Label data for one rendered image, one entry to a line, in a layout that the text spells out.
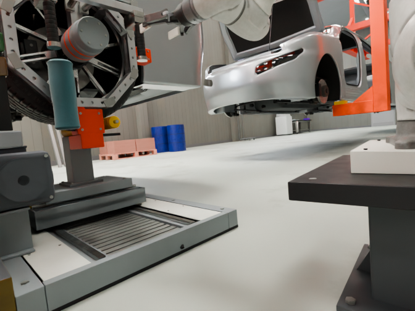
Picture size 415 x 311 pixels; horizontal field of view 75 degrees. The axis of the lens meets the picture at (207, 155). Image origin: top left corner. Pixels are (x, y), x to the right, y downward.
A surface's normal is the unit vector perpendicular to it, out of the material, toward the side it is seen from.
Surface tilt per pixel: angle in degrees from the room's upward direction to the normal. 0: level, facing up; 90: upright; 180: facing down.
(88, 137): 90
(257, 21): 137
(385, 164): 90
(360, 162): 90
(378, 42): 90
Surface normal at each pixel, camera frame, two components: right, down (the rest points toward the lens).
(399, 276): -0.62, 0.11
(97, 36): 0.70, 0.00
